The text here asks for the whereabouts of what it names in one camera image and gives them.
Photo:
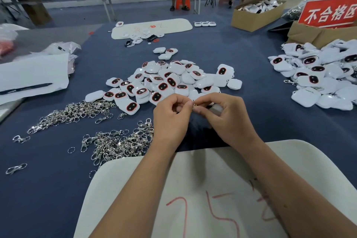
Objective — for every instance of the white plastic bag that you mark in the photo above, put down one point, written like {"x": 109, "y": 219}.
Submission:
{"x": 11, "y": 31}

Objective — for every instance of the orange bag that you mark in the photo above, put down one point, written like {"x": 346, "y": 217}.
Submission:
{"x": 5, "y": 48}

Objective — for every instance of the person's left hand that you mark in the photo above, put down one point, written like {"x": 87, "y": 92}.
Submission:
{"x": 170, "y": 123}

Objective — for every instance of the long white foam board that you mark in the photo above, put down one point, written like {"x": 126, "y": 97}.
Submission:
{"x": 176, "y": 25}

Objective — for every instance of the white foam board red marks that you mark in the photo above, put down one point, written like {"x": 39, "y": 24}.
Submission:
{"x": 206, "y": 182}

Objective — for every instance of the person's right hand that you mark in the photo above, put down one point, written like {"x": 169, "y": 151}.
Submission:
{"x": 231, "y": 120}

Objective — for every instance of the person's left forearm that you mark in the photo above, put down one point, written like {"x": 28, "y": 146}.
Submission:
{"x": 128, "y": 199}

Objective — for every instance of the white paper sheet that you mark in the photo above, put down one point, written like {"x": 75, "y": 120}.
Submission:
{"x": 32, "y": 71}

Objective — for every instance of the open cardboard box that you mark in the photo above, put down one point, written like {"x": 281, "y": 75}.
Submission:
{"x": 252, "y": 21}

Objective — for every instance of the black pen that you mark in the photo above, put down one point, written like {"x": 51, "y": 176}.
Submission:
{"x": 25, "y": 89}

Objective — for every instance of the red sign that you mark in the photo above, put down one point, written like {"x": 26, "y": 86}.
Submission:
{"x": 329, "y": 13}

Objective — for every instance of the flat brown cardboard box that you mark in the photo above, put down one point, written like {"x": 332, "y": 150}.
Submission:
{"x": 308, "y": 35}

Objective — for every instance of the person's right forearm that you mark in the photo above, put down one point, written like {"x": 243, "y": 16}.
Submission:
{"x": 295, "y": 193}

